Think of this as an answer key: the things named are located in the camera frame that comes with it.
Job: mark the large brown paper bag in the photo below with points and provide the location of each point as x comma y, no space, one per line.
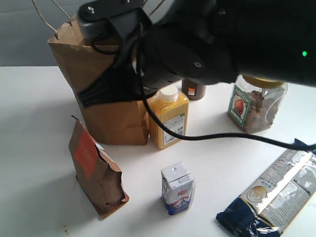
120,123

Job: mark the small brown pouch red label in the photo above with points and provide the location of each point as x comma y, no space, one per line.
97,174

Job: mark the nut jar yellow lid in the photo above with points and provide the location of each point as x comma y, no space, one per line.
255,102

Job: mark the small white blue milk carton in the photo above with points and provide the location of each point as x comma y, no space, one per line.
178,188

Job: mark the dark blue noodle package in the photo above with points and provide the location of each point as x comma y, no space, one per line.
271,202

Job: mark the dark seed clear canister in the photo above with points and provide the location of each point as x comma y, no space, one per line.
194,91

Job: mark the yellow millet plastic bottle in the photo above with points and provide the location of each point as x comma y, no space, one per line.
171,107

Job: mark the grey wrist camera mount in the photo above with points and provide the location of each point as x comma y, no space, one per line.
109,17

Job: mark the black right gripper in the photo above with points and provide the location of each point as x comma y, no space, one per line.
178,46

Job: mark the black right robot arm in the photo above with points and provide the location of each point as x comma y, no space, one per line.
269,39

